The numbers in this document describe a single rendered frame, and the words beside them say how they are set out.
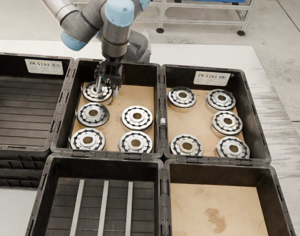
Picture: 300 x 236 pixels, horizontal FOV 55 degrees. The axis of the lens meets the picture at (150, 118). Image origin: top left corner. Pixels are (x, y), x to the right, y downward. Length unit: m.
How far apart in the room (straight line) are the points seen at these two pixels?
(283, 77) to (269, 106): 1.45
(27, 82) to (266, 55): 2.32
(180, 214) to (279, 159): 0.52
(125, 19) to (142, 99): 0.35
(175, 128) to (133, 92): 0.21
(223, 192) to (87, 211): 0.38
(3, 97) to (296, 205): 1.06
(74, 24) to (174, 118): 0.44
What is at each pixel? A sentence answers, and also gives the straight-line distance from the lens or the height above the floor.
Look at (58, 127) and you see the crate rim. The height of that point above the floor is 0.92.
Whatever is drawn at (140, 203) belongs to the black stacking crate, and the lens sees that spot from 0.82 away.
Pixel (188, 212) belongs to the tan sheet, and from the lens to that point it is 0.83.
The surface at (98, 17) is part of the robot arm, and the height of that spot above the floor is 1.13.
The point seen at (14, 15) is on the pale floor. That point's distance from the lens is 3.26.
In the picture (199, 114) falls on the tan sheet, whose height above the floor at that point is 0.83.
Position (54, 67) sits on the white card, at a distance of 1.10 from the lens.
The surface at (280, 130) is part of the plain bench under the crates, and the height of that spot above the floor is 0.70.
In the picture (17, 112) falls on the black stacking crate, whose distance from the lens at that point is 1.06.
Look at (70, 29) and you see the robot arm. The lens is 0.93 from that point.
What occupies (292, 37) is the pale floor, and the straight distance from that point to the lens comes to 3.42.
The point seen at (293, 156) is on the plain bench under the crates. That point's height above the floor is 0.70.
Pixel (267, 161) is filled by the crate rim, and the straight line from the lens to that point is 0.86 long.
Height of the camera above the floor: 1.58
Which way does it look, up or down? 49 degrees down
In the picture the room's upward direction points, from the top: 7 degrees clockwise
